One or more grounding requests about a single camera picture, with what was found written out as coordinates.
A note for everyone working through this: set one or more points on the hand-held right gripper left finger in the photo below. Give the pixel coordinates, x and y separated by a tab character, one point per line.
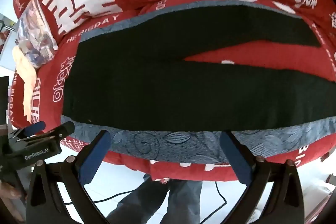
94	158

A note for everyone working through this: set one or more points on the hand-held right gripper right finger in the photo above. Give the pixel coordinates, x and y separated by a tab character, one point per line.
236	158

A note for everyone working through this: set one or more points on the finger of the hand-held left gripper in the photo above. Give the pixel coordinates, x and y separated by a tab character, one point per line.
64	129
34	127

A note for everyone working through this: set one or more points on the black pants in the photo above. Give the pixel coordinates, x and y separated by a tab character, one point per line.
157	87

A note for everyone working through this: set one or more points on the person's left hand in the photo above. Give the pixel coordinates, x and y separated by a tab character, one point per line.
9	191

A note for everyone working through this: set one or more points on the cream cloth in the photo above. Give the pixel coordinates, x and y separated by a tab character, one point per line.
26	74

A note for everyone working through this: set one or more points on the blue-grey patterned blanket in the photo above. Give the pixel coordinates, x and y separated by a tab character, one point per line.
183	142

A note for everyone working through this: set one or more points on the person's left leg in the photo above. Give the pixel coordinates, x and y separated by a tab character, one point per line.
141	200

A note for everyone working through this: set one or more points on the person's leg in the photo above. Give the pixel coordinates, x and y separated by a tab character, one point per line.
141	200
183	200

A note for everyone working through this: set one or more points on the person's right leg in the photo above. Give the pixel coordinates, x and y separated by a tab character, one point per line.
183	200

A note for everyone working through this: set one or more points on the printed pillow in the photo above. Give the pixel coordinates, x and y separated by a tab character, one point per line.
36	32

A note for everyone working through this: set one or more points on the red printed bedspread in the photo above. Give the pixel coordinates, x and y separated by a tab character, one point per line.
249	53

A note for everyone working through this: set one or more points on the dark post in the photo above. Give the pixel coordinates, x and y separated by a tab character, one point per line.
3	98

